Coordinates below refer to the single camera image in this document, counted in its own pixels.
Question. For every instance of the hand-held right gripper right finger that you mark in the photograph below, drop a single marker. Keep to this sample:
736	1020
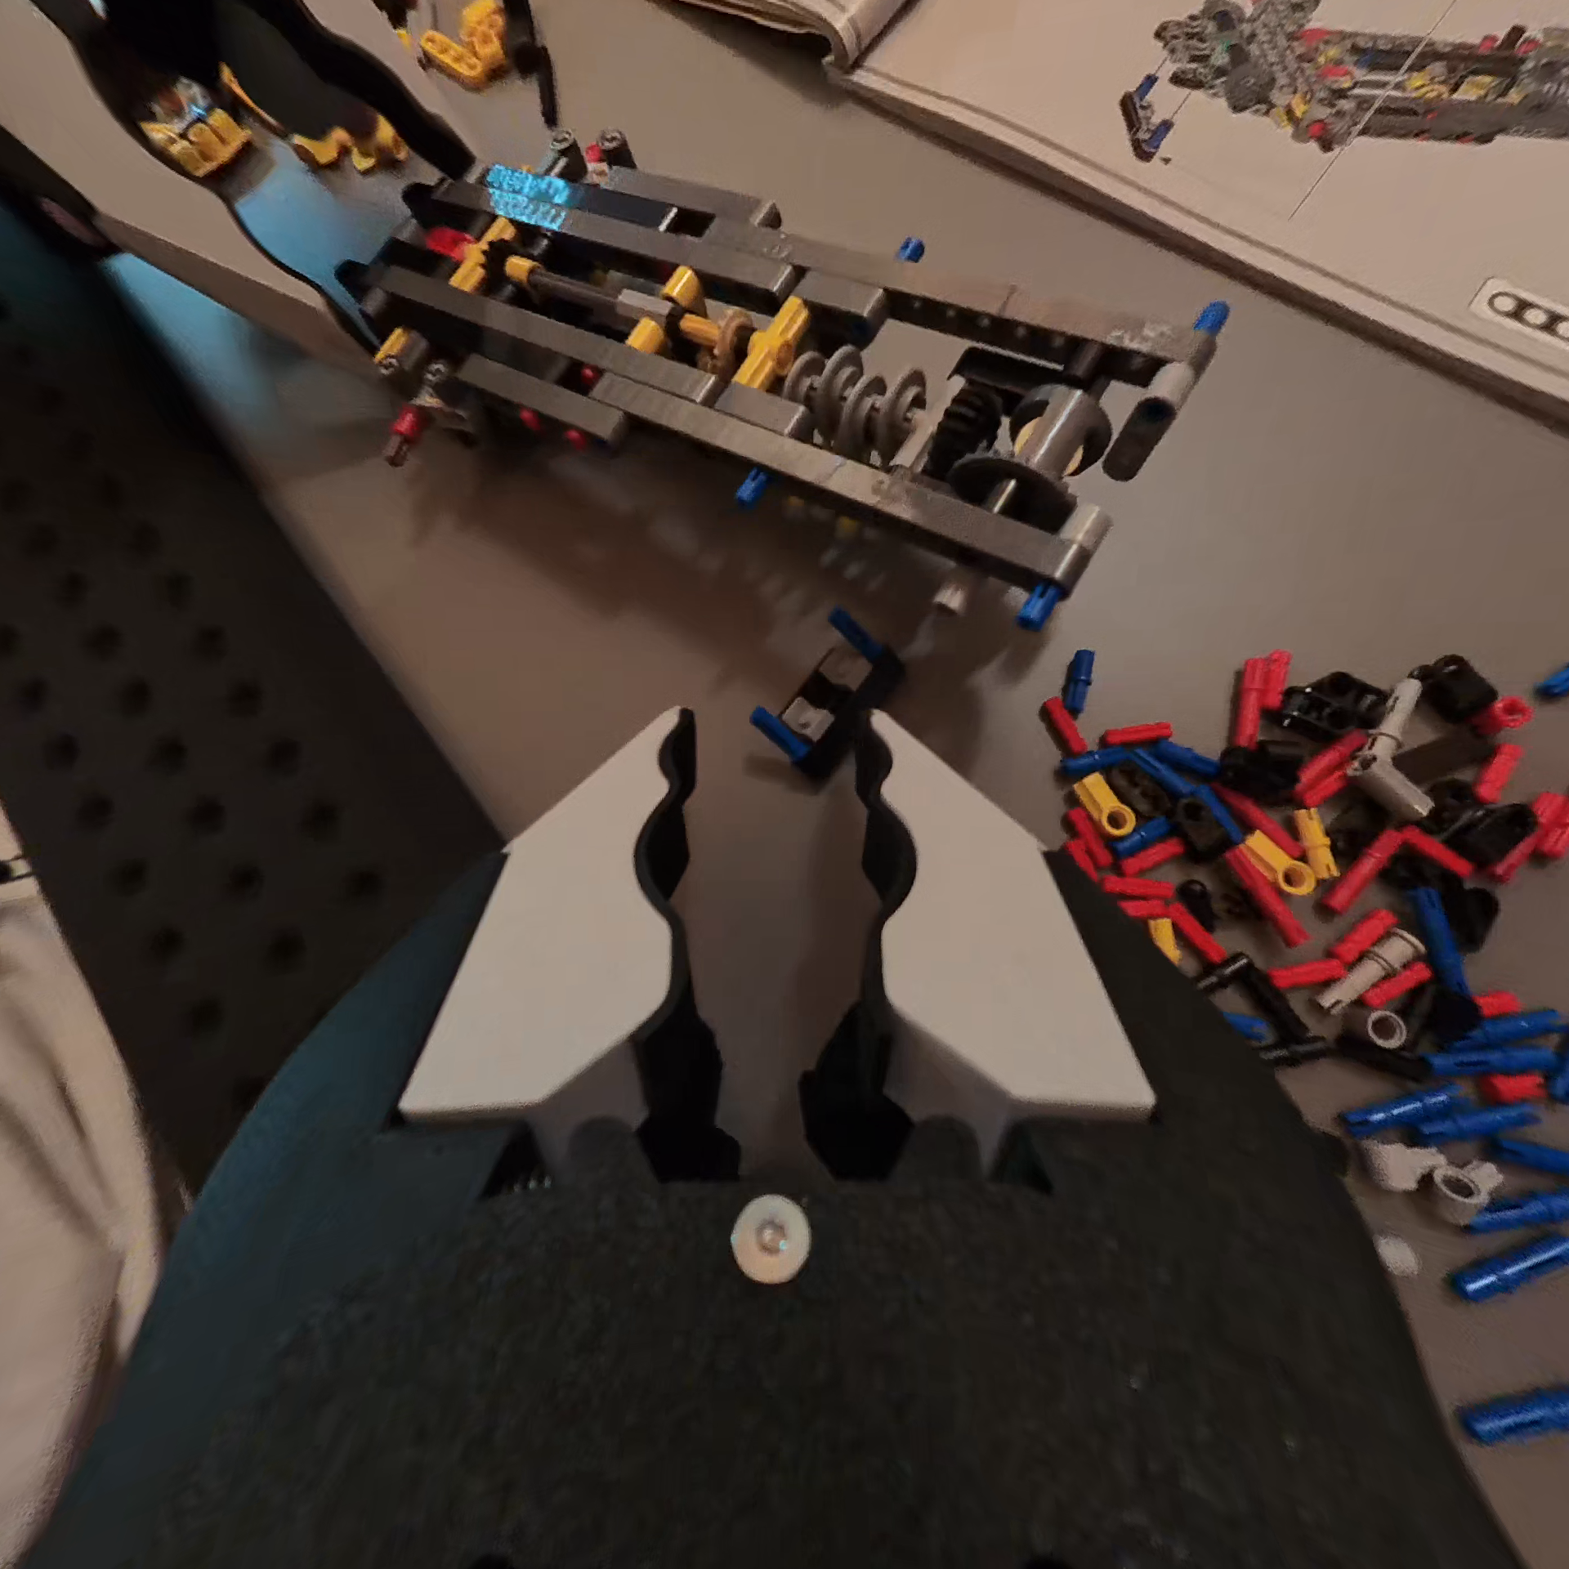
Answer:
1016	968

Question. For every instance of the pile of yellow lego pieces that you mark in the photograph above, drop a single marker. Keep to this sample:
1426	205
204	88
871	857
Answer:
197	134

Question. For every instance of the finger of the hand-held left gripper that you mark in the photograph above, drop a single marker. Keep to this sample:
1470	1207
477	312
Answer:
393	110
183	263

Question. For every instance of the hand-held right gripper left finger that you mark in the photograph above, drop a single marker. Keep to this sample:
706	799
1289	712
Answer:
540	968

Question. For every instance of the black angled lego lever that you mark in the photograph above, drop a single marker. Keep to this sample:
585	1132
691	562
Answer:
529	62

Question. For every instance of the lego instruction booklet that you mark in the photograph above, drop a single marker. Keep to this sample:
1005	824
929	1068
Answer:
1226	183

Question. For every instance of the pile of lego pins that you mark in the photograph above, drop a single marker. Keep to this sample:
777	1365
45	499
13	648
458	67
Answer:
1349	857

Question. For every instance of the grey lego chassis assembly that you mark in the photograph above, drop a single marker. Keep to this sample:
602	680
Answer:
736	403

